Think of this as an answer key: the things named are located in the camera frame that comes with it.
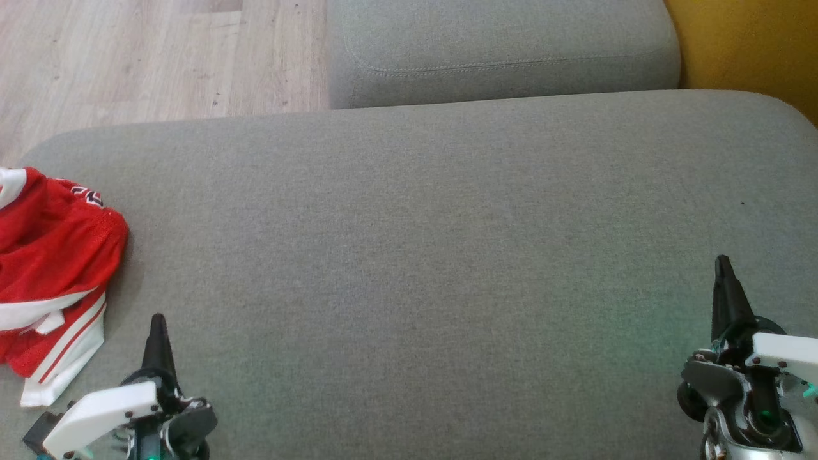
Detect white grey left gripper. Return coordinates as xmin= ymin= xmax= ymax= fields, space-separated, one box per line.
xmin=42 ymin=313 xmax=219 ymax=460

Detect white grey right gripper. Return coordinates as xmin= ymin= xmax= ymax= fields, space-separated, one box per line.
xmin=676 ymin=254 xmax=818 ymax=454

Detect red shorts with white stripes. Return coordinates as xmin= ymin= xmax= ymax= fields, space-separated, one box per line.
xmin=0 ymin=287 xmax=107 ymax=408

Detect red white lettered jersey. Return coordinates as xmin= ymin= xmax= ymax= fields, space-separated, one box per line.
xmin=0 ymin=167 xmax=129 ymax=320

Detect yellow grey sofa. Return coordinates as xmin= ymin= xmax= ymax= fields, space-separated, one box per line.
xmin=665 ymin=0 xmax=818 ymax=127

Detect large grey sofa seat cushion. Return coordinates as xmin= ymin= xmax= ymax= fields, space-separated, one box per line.
xmin=0 ymin=89 xmax=818 ymax=460

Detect medium grey sofa seat cushion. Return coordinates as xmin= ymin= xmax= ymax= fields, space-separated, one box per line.
xmin=326 ymin=0 xmax=682 ymax=110

